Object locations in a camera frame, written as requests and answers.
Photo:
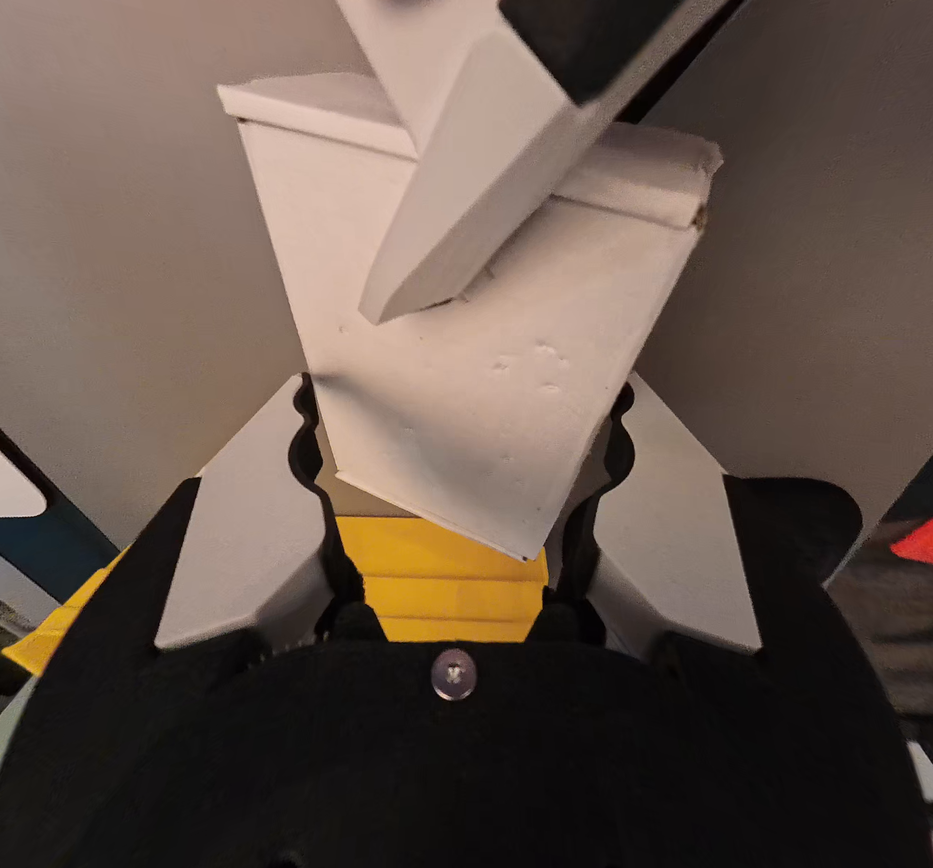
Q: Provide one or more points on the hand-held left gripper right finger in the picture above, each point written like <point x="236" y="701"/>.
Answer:
<point x="678" y="533"/>

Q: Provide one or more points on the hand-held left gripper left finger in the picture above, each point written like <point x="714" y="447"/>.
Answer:
<point x="240" y="533"/>

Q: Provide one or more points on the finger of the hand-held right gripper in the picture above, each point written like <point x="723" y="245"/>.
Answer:
<point x="619" y="8"/>
<point x="481" y="176"/>

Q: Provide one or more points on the white cardboard box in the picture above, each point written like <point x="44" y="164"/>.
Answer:
<point x="474" y="387"/>

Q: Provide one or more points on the black mesh wrist rest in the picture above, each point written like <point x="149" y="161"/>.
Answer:
<point x="831" y="525"/>

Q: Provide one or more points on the yellow plastic bin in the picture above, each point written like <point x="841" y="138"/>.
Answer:
<point x="437" y="576"/>

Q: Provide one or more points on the red object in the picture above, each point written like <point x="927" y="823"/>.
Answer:
<point x="915" y="544"/>

